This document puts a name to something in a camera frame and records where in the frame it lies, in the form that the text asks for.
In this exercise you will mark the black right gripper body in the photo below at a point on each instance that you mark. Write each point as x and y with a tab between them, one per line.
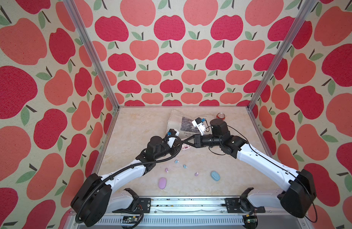
195	140

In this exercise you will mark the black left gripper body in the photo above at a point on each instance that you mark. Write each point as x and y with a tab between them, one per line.
172	141

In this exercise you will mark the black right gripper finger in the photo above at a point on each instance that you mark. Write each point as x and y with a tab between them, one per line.
193	145
189	139

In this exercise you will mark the pink earbud charging case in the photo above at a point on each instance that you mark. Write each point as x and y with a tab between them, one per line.
185	147

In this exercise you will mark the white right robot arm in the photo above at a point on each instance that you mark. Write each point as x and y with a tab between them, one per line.
296	192

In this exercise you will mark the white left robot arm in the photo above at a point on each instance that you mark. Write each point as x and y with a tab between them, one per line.
92	199

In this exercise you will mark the purple earbud charging case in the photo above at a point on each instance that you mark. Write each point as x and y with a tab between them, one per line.
162	183

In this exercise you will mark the blue earbud charging case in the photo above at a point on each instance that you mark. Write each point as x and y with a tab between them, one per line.
215	176

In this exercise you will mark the red cola can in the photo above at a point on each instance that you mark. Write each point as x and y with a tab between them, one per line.
220	116

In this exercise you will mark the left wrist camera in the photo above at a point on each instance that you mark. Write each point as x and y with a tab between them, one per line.
171	133

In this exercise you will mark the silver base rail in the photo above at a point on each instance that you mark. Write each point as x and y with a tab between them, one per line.
183	212

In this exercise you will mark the right aluminium frame post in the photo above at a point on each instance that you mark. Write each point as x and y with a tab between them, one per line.
297	24

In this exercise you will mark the aluminium frame post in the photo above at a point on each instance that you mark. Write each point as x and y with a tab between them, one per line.
297	24
91	51

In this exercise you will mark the left aluminium frame post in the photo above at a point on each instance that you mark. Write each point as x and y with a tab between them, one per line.
91	51

